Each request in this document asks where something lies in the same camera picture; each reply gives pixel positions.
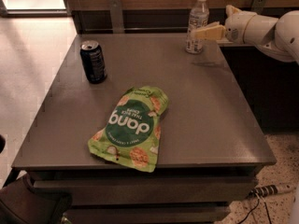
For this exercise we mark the dark brown chair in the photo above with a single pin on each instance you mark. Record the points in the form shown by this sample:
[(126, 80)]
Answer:
[(21, 203)]

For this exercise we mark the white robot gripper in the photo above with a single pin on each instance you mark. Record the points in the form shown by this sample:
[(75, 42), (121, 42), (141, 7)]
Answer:
[(235, 27)]

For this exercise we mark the clear plastic water bottle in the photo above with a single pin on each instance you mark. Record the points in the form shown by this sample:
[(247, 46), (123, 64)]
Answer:
[(198, 18)]

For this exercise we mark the lower grey drawer front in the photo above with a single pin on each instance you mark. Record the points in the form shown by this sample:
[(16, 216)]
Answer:
[(154, 215)]

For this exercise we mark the metal wall bracket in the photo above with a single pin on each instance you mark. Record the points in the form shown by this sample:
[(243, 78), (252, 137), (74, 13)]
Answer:
[(258, 6), (116, 16)]

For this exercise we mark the dark soda can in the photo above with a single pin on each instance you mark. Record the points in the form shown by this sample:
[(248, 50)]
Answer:
[(93, 61)]

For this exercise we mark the striped power strip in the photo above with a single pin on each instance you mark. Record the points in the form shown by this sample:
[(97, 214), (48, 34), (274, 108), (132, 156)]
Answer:
[(270, 190)]

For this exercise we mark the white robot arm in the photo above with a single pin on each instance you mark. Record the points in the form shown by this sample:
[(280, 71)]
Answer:
[(276, 38)]

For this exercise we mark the right metal wall bracket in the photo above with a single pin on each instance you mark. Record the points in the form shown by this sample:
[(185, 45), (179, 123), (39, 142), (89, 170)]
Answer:
[(258, 6)]

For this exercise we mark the green rice chip bag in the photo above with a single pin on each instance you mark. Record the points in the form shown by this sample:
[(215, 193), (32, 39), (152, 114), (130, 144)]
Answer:
[(132, 135)]

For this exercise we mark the left metal wall bracket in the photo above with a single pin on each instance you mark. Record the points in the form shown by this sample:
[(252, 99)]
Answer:
[(116, 16)]

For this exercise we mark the grey table drawer front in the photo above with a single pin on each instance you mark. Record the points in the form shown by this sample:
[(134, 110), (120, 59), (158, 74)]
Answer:
[(153, 190)]

